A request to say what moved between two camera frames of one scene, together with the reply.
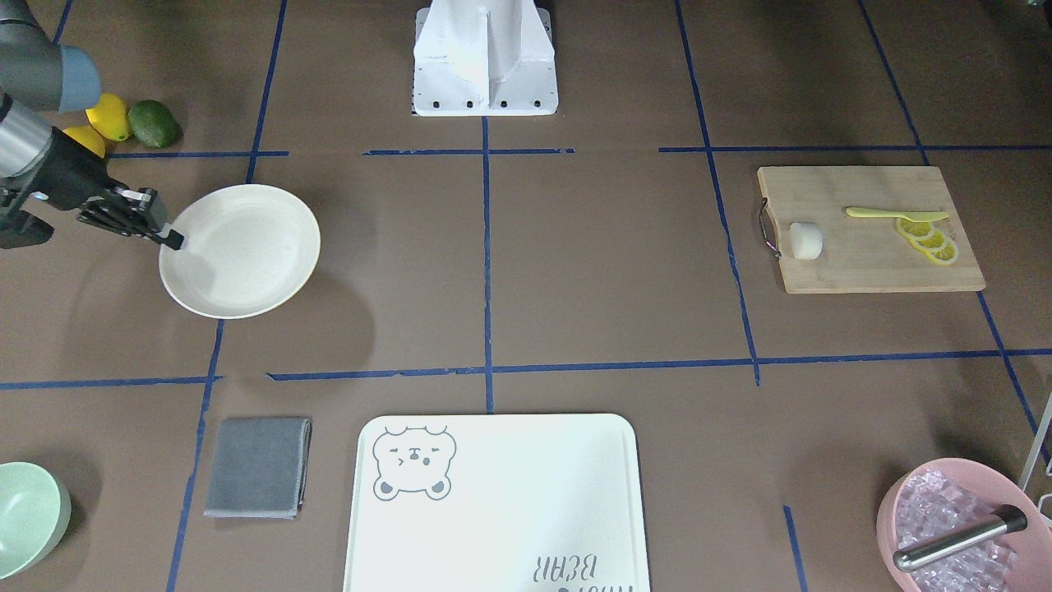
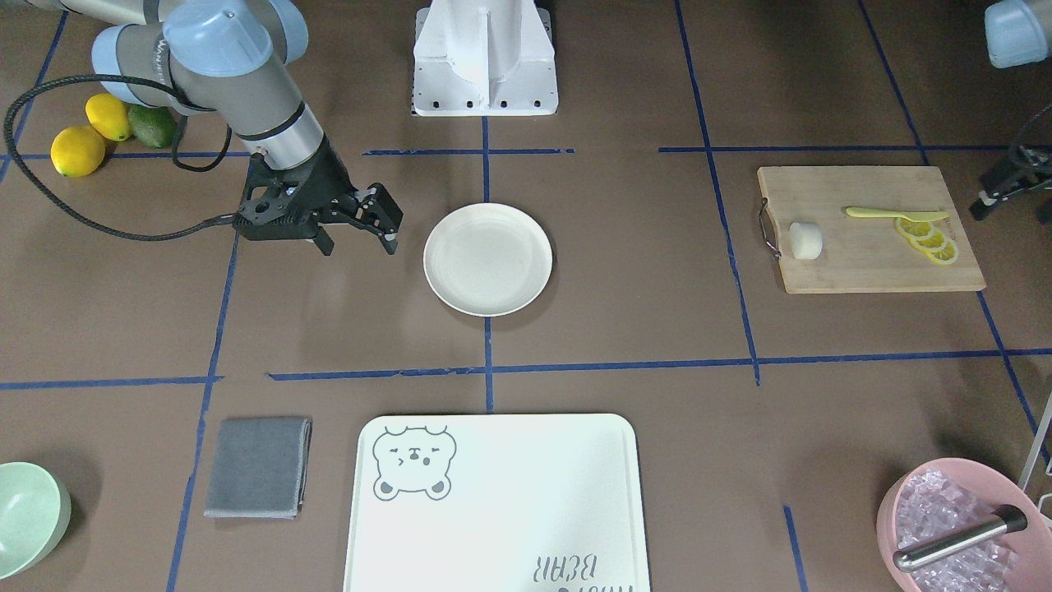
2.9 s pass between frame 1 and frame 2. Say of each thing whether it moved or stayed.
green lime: stayed
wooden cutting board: stayed
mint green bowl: stayed
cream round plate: moved
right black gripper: moved
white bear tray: stayed
